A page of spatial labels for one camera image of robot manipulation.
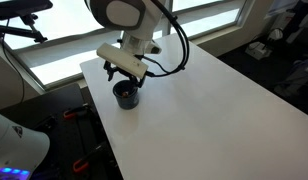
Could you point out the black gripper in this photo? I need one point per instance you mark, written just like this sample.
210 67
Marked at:
125 74

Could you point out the dark teal speckled mug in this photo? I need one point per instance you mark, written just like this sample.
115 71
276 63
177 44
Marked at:
127 100

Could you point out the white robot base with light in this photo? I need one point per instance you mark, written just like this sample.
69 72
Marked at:
14 146

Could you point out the black robot cart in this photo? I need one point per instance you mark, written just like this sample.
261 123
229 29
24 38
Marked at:
44 100

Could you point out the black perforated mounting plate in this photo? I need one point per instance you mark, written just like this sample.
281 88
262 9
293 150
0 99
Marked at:
64 140

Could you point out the white floor device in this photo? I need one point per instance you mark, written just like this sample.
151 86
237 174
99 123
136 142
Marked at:
257 50

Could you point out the round white object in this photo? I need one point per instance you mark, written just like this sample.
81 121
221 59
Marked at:
276 34

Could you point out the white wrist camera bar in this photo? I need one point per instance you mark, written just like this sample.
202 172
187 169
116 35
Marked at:
122 61

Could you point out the large window white frame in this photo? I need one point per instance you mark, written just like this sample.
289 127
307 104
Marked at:
227 18

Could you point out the black articulated camera stand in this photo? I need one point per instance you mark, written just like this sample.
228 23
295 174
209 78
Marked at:
14 30

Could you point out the black camera device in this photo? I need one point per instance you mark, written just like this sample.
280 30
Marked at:
20 7

